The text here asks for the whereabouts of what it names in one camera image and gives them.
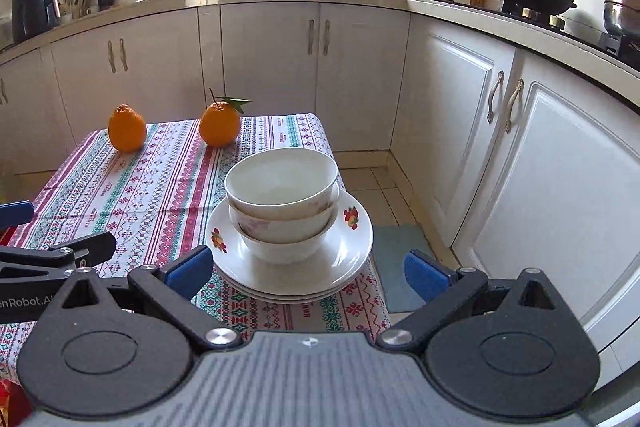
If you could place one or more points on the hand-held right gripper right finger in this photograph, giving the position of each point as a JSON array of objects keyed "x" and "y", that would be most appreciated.
[{"x": 425, "y": 277}]

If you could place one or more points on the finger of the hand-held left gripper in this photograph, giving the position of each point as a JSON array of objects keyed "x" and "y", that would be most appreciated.
[
  {"x": 15, "y": 214},
  {"x": 95, "y": 248}
]

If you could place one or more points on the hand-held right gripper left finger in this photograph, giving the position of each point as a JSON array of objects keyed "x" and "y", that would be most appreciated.
[{"x": 190, "y": 271}]

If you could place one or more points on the white ceramic bowl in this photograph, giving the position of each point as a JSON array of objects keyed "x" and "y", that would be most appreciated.
[
  {"x": 280, "y": 252},
  {"x": 280, "y": 227},
  {"x": 280, "y": 177}
]

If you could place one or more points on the grey-blue floor mat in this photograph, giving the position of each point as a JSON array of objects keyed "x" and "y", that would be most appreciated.
[{"x": 400, "y": 267}]

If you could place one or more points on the striped patterned tablecloth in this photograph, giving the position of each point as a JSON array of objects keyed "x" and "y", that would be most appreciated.
[{"x": 150, "y": 187}]

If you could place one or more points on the red patterned packaging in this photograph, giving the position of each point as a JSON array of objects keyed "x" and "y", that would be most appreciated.
[{"x": 10, "y": 402}]

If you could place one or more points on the orange with knobbed top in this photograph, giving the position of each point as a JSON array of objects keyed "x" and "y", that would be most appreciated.
[{"x": 127, "y": 132}]

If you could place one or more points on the orange with green leaf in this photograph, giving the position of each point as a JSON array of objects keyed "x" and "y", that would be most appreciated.
[{"x": 219, "y": 127}]

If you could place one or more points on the black air fryer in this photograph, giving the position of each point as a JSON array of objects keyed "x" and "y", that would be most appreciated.
[{"x": 32, "y": 7}]

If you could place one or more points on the small black pot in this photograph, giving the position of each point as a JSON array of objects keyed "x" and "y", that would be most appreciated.
[{"x": 106, "y": 3}]

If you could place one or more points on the gas stove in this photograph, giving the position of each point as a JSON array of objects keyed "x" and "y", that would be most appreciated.
[{"x": 575, "y": 32}]

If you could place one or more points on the stainless steel pot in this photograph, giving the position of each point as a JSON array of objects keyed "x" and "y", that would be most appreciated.
[{"x": 622, "y": 14}]

